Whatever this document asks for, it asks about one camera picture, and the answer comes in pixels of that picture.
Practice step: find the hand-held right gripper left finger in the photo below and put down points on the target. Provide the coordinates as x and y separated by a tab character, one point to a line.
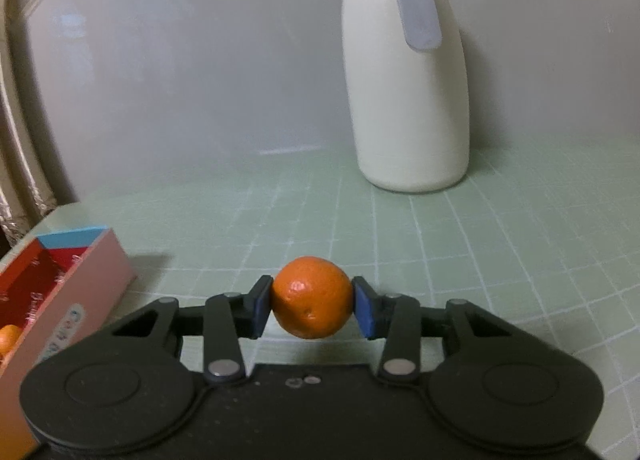
261	307

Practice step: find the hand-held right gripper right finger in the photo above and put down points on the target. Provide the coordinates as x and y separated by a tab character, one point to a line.
366	310

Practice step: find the orange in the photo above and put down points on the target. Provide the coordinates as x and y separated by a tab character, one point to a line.
311	297
7	340

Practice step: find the red cardboard box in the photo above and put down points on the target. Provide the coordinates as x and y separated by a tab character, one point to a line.
75	290

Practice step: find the white thermos jug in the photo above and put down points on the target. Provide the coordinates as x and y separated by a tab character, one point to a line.
405	115

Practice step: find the beige curtain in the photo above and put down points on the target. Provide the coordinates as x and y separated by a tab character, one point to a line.
15	165

